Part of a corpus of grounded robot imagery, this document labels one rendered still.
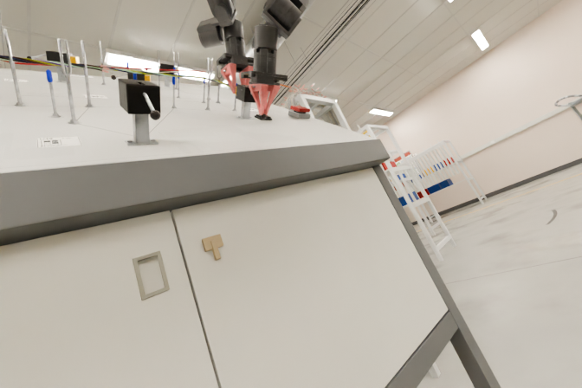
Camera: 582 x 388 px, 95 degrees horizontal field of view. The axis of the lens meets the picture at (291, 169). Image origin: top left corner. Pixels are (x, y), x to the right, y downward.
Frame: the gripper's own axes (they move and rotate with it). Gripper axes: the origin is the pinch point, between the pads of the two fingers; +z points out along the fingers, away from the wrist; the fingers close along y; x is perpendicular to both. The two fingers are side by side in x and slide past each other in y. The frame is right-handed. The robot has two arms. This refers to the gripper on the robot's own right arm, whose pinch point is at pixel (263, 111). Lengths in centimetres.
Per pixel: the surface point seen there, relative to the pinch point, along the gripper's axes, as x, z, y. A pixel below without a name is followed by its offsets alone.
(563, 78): -120, -96, -812
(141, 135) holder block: 12.1, 4.3, 28.9
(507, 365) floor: 45, 86, -82
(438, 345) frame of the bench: 43, 46, -22
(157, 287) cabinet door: 27.3, 22.6, 29.7
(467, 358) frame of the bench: 45, 53, -32
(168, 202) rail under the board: 22.9, 12.4, 27.1
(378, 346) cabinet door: 39, 40, -4
